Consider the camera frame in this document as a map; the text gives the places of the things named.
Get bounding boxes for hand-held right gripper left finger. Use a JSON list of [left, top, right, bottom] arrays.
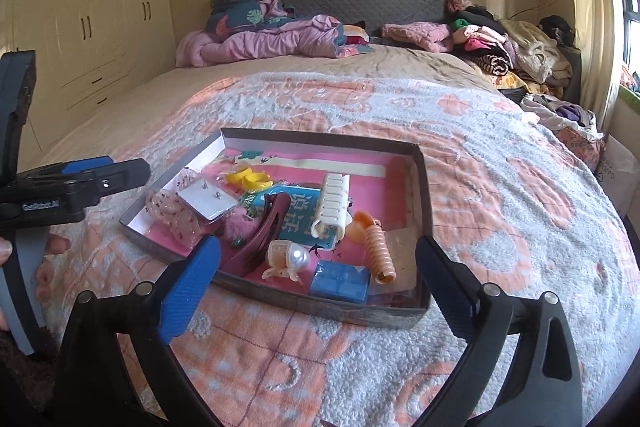
[[50, 234, 223, 427]]

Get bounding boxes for pile of folded clothes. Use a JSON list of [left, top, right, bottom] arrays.
[[445, 0, 583, 100]]

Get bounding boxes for pink fluffy garment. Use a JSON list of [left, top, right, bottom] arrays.
[[381, 21, 453, 54]]

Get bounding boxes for pink quilt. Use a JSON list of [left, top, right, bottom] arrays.
[[175, 14, 373, 68]]

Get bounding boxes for white earring card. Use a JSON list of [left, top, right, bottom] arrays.
[[177, 179, 240, 222]]

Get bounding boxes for cream hair claw clip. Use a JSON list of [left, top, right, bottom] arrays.
[[310, 173, 353, 244]]

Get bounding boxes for peach round hair clip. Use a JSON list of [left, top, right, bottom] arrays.
[[347, 211, 381, 244]]

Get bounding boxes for small blue box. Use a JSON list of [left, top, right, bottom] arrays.
[[308, 259, 372, 305]]

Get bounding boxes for maroon hair clip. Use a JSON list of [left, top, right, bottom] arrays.
[[220, 193, 291, 278]]

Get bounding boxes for cream curtain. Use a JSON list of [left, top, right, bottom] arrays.
[[555, 0, 631, 128]]

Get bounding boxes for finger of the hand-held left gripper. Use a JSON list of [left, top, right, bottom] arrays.
[[10, 155, 115, 188], [65, 158, 152, 208]]

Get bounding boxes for heap of loose clothes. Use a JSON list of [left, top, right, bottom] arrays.
[[520, 94, 606, 142]]

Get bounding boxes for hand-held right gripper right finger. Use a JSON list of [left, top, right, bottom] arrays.
[[410, 235, 586, 427]]

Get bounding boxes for black bag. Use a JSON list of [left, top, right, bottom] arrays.
[[539, 15, 576, 48]]

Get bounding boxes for sheer dotted mesh bow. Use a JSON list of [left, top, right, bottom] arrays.
[[145, 167, 211, 248]]

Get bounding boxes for yellow hair clip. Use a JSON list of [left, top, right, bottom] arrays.
[[224, 167, 275, 192]]

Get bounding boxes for barred window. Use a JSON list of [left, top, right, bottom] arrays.
[[620, 0, 640, 82]]

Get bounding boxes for cream wardrobe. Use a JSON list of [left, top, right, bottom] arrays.
[[0, 0, 168, 158]]

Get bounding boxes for shallow cardboard box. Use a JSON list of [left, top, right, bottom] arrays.
[[119, 128, 433, 330]]

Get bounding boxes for orange spiral hair clip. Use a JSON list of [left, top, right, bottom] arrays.
[[361, 219, 397, 285]]

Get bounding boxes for dark floral pillow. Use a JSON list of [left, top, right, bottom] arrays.
[[205, 0, 296, 35]]

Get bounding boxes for tan bed sheet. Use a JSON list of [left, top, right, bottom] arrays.
[[40, 44, 501, 168]]

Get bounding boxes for white plastic bag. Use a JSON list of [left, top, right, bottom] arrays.
[[595, 134, 640, 218]]

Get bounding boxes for person's left hand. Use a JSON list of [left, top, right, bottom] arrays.
[[0, 234, 72, 333]]

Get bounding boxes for pink printed paper lining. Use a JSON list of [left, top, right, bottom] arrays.
[[145, 146, 421, 303]]

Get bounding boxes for orange and white patterned blanket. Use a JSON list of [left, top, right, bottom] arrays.
[[50, 72, 640, 427]]

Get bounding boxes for pink fluffy hair tie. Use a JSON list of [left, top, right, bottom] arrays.
[[217, 207, 261, 248]]

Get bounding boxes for pearl hair claw clip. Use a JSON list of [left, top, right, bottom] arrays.
[[261, 239, 316, 285]]

